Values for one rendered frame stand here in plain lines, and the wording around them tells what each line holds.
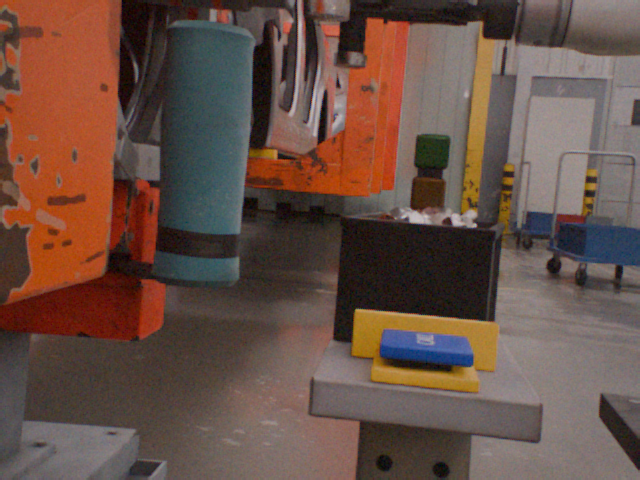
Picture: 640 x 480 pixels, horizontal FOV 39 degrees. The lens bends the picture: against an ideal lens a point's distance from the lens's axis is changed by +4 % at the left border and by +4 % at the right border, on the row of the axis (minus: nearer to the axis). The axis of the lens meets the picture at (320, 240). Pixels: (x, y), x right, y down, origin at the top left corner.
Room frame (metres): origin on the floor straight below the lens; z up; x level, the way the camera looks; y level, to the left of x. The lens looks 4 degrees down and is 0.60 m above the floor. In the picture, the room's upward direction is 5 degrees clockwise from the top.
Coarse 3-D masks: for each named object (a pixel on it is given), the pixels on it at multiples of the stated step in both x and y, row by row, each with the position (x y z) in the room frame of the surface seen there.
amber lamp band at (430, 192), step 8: (416, 176) 1.04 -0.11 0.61; (416, 184) 1.04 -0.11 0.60; (424, 184) 1.04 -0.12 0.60; (432, 184) 1.04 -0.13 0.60; (440, 184) 1.04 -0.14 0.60; (416, 192) 1.04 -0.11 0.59; (424, 192) 1.04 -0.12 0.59; (432, 192) 1.04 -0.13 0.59; (440, 192) 1.04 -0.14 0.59; (416, 200) 1.04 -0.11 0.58; (424, 200) 1.04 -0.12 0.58; (432, 200) 1.04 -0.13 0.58; (440, 200) 1.04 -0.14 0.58; (416, 208) 1.04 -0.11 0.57; (424, 208) 1.04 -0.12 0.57; (440, 208) 1.04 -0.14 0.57
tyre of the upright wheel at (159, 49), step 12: (156, 12) 1.31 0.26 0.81; (156, 24) 1.31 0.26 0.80; (156, 36) 1.31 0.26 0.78; (156, 48) 1.31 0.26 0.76; (156, 60) 1.31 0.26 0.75; (156, 72) 1.32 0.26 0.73; (144, 84) 1.27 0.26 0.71; (144, 96) 1.26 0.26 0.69; (144, 108) 1.27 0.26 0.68; (132, 120) 1.22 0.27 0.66; (132, 132) 1.22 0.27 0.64
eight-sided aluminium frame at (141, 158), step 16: (176, 16) 1.28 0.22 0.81; (208, 16) 1.27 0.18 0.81; (160, 80) 1.24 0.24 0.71; (160, 96) 1.21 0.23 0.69; (144, 112) 1.19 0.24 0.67; (160, 112) 1.20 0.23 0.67; (144, 128) 1.17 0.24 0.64; (160, 128) 1.21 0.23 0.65; (128, 144) 0.93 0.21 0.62; (144, 144) 1.00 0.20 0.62; (128, 160) 0.94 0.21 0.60; (144, 160) 1.00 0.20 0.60; (128, 176) 0.95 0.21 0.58; (144, 176) 1.00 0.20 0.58
